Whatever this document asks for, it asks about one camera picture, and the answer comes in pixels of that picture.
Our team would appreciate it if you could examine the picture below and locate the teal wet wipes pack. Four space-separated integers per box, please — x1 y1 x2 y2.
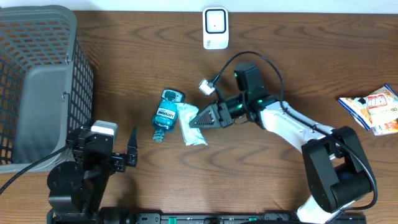
177 103 208 146

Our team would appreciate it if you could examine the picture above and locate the blue Listerine mouthwash bottle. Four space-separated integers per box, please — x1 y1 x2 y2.
152 89 185 142

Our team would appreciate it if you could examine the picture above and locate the yellow snack bag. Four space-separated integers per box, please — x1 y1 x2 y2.
338 84 397 136

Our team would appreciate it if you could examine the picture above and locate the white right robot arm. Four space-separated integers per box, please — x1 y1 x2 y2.
189 62 377 223

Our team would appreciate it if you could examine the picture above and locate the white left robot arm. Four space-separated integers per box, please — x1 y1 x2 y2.
47 127 137 223

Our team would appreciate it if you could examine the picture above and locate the white barcode scanner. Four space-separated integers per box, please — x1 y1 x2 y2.
202 7 229 50

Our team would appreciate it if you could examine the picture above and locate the grey plastic shopping basket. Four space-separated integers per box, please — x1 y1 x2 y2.
1 6 94 174

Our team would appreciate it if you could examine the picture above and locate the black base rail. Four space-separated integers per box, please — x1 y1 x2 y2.
99 207 368 224

